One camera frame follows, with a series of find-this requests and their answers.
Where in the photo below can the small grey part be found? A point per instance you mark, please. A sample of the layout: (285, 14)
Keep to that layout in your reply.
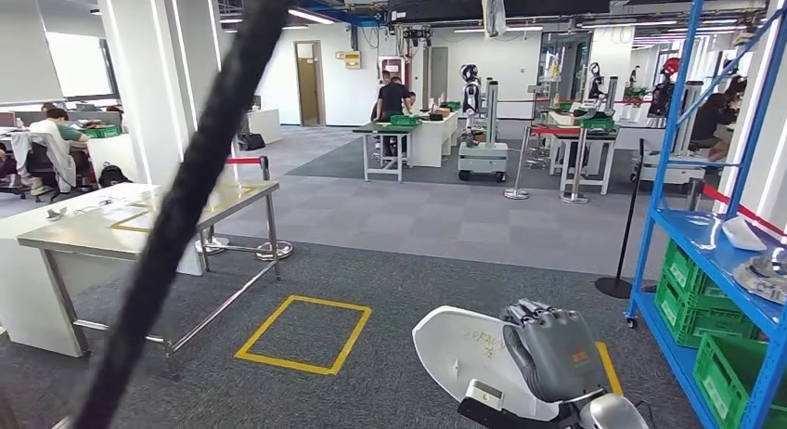
(55, 214)

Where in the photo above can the black floor stand pole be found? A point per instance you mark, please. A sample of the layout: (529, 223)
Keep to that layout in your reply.
(612, 288)

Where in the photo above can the pale jacket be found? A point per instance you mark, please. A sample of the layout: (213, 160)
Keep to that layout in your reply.
(58, 162)

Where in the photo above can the black bag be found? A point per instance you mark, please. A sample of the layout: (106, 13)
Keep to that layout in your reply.
(252, 142)

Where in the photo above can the grey robot on lift column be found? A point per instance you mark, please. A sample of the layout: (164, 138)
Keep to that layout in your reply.
(596, 91)

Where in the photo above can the white desk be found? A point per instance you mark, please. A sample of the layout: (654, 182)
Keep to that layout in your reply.
(433, 137)
(114, 158)
(264, 125)

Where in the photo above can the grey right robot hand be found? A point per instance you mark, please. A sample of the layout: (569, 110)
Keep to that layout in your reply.
(559, 358)

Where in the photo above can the wooden door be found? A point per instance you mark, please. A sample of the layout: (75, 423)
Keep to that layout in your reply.
(308, 85)

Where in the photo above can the yellow wall box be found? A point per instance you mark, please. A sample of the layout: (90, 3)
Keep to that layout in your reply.
(352, 59)

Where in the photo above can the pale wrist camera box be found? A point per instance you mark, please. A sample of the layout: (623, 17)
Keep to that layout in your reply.
(484, 394)

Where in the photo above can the white robot on wheeled base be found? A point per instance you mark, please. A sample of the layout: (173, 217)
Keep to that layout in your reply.
(473, 106)

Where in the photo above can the dark green topped table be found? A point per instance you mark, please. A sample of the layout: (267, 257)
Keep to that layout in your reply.
(381, 131)

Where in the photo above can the red barrier belt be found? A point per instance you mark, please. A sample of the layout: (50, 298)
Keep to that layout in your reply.
(553, 131)
(738, 208)
(243, 161)

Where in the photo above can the blue steel shelf rack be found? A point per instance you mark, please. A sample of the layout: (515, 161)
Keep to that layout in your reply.
(695, 229)

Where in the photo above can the grey metal casting part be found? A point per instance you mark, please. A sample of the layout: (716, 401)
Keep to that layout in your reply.
(765, 275)

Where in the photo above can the white work table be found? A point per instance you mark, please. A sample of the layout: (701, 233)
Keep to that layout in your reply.
(584, 140)
(24, 291)

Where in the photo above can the black backpack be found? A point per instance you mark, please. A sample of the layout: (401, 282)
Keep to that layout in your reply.
(114, 176)

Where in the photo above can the yellow floor tape strip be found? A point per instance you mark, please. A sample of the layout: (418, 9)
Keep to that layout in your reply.
(608, 371)

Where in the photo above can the white lift column machine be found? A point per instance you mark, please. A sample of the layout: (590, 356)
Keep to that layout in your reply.
(676, 162)

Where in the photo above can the yellow tape frame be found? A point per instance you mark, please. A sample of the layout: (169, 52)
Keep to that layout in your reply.
(126, 229)

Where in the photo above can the white plastic piece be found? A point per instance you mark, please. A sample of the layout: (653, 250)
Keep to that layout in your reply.
(741, 235)

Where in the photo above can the white part with orange writing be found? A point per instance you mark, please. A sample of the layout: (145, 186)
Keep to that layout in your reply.
(461, 352)

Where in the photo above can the green plastic crate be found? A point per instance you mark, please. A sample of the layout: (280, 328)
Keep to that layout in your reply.
(695, 318)
(404, 120)
(596, 123)
(101, 131)
(725, 377)
(682, 266)

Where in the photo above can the black office chair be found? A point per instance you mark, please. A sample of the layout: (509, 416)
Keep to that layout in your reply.
(40, 168)

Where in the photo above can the steel workbench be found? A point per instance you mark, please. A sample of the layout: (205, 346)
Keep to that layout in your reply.
(74, 229)

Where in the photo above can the robot with red helmet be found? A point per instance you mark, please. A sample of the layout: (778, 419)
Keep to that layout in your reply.
(664, 88)

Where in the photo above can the chrome barrier post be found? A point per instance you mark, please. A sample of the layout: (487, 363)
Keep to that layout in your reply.
(265, 198)
(212, 246)
(575, 198)
(695, 195)
(516, 194)

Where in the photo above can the white hanging bag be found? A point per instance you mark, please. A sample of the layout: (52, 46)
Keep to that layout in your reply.
(494, 8)

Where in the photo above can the black braided tether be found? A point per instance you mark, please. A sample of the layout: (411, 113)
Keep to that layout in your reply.
(184, 198)

